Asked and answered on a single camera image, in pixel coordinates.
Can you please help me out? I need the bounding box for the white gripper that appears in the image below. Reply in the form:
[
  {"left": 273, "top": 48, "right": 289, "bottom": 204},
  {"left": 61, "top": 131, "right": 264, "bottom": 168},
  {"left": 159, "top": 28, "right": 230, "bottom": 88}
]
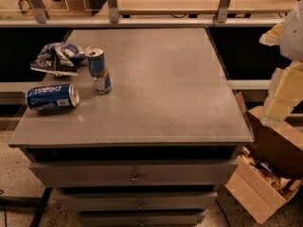
[{"left": 259, "top": 0, "right": 303, "bottom": 121}]

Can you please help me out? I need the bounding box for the blue pepsi can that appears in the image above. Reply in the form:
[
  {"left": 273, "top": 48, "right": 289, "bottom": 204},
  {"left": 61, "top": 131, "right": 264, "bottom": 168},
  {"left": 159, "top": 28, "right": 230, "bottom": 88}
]
[{"left": 26, "top": 83, "right": 79, "bottom": 112}]

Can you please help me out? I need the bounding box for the red bull can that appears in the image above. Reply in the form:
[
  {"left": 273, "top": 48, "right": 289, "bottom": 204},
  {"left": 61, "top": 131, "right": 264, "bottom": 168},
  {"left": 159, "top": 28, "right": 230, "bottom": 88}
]
[{"left": 84, "top": 46, "right": 112, "bottom": 95}]

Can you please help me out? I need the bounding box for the open cardboard box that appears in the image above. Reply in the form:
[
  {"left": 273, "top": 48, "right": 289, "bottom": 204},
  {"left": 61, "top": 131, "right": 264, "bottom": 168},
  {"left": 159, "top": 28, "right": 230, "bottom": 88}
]
[{"left": 225, "top": 94, "right": 303, "bottom": 224}]

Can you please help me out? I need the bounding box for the grey drawer cabinet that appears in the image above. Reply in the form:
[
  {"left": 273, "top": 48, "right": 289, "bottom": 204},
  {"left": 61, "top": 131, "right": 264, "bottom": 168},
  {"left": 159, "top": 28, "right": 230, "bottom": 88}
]
[{"left": 9, "top": 28, "right": 252, "bottom": 227}]

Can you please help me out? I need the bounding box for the crumpled blue chip bag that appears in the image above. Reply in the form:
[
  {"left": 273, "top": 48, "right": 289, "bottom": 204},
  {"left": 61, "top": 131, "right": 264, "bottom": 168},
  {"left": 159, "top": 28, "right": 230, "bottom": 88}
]
[{"left": 30, "top": 43, "right": 85, "bottom": 77}]

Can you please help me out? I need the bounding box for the grey metal shelf frame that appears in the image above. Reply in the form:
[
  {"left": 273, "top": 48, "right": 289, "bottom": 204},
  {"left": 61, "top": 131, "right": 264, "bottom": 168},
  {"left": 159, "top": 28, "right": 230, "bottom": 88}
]
[{"left": 0, "top": 0, "right": 301, "bottom": 27}]

